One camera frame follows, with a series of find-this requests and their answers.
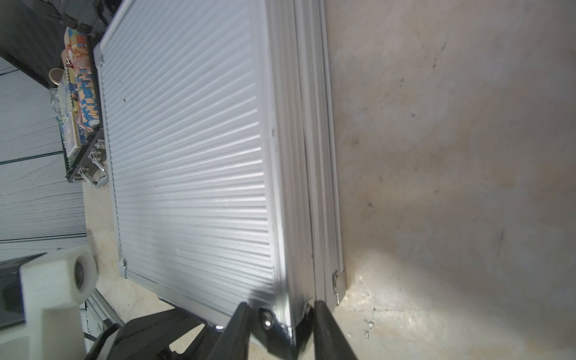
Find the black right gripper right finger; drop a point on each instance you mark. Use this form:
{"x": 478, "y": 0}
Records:
{"x": 329, "y": 341}

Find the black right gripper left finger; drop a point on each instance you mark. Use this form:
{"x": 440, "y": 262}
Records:
{"x": 233, "y": 343}

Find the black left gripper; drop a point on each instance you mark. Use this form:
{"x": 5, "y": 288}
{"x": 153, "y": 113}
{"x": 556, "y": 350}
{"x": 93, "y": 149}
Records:
{"x": 150, "y": 337}

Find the small silver poker case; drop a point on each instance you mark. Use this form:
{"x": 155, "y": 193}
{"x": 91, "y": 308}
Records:
{"x": 218, "y": 124}

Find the black poker case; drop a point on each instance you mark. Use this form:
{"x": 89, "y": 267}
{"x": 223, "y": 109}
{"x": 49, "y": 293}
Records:
{"x": 48, "y": 75}

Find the orange blue chip stack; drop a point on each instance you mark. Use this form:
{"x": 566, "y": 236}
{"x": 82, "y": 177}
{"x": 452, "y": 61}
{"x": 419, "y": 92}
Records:
{"x": 76, "y": 58}

